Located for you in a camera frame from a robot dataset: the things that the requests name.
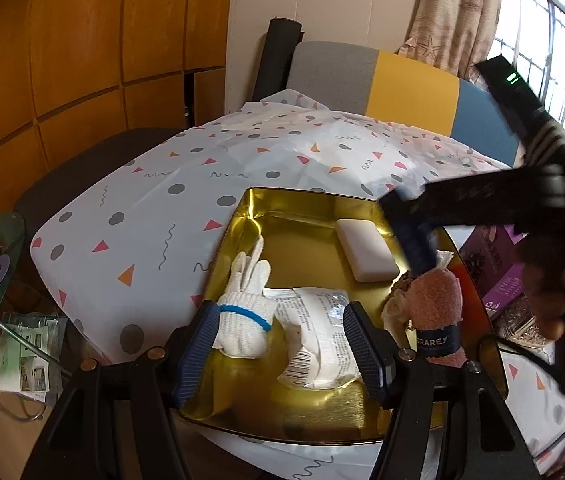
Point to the dark upholstered chair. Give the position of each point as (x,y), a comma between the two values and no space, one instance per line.
(77,175)

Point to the white soap bar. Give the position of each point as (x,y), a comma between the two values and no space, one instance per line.
(365,250)

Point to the purple cardboard box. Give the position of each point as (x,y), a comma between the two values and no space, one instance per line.
(492,270)

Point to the person's right hand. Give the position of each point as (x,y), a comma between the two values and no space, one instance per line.
(544,300)

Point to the orange wooden wardrobe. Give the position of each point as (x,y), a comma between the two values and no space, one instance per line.
(62,60)

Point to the pink fuzzy sock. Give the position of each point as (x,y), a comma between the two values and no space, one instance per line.
(435,300)

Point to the beige patterned curtain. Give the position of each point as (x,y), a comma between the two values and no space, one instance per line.
(452,10)

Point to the black rolled mat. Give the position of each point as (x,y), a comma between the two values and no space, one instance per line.
(277,55)

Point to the white plastic packet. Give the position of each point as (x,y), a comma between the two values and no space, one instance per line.
(322,340)

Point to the window with metal frame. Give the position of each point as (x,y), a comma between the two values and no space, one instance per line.
(552,35)

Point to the glass side table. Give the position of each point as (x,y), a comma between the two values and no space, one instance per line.
(7,285)

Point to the stack of papers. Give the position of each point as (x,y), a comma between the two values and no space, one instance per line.
(27,360)

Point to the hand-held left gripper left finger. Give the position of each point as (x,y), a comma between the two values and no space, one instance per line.
(197,350)

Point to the gold metal tray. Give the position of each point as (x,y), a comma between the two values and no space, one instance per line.
(287,240)

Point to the grey yellow blue headboard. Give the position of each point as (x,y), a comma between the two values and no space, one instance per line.
(412,85)

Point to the white knit glove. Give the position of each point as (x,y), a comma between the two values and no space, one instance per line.
(242,320)

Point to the patterned white bed sheet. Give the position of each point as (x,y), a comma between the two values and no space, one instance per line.
(162,200)

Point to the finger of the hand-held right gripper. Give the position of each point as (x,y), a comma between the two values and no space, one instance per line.
(415,245)

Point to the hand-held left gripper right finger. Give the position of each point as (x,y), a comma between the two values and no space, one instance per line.
(367,355)

